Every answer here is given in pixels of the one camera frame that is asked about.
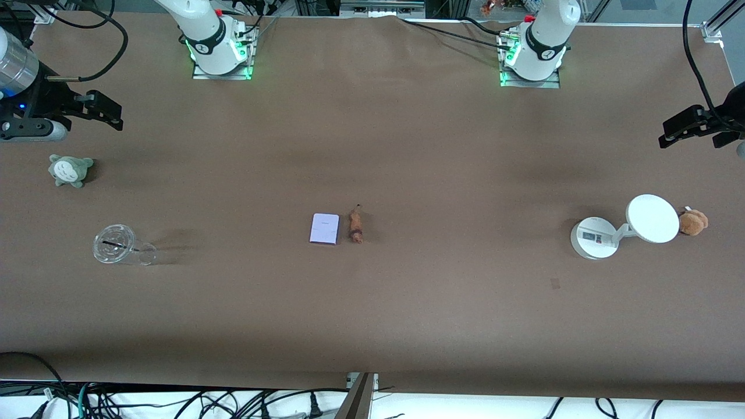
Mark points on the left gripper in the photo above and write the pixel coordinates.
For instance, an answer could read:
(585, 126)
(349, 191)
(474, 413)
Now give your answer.
(732, 110)

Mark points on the brown bear plush toy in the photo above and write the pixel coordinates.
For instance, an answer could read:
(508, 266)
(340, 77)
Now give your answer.
(692, 222)

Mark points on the aluminium frame corner bracket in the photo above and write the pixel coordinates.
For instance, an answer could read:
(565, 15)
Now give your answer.
(45, 16)

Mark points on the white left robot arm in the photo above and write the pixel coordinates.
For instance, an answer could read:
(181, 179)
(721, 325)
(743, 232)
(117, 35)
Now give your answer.
(547, 35)

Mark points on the clear plastic cup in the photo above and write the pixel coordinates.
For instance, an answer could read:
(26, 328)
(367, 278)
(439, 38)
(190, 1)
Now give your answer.
(113, 244)

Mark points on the grey totoro plush toy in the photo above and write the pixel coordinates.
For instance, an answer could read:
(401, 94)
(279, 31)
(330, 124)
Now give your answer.
(70, 170)

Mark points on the aluminium profile post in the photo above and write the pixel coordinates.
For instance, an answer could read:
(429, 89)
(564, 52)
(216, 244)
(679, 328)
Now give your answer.
(358, 398)

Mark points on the small brown background figure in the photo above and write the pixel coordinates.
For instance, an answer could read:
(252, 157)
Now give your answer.
(489, 7)

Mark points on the aluminium frame profile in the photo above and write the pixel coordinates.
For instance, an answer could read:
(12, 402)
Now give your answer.
(719, 23)

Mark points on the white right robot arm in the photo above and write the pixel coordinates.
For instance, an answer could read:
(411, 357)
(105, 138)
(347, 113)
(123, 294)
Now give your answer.
(204, 29)

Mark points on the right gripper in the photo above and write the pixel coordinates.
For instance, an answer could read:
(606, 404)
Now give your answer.
(48, 100)

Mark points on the grey metal rack device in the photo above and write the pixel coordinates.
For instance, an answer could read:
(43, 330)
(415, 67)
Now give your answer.
(381, 7)

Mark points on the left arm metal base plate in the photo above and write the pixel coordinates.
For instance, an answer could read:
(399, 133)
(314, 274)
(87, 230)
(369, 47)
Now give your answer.
(553, 84)

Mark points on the brown lion statue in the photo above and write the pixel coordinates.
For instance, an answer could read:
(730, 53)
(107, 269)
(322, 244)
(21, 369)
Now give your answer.
(355, 227)

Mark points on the brown table cover mat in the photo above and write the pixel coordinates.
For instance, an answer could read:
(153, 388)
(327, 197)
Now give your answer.
(372, 320)

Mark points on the white round desk lamp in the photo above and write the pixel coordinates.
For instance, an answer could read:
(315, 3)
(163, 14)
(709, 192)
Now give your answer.
(652, 218)

